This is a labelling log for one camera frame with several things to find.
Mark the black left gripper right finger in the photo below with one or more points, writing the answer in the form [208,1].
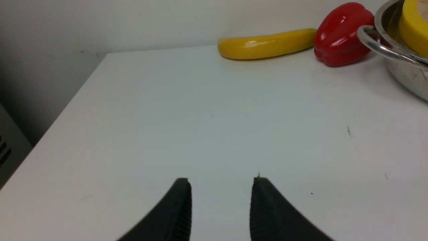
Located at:
[273,218]

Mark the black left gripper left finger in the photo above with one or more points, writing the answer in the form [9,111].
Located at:
[169,220]

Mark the yellow woven steamer lid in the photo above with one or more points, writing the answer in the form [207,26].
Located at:
[413,26]

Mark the stainless steel pot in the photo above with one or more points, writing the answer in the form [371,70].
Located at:
[383,38]

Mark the yellow toy banana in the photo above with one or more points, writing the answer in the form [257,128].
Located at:
[266,46]

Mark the red toy bell pepper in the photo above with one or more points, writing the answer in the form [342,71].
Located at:
[336,42]

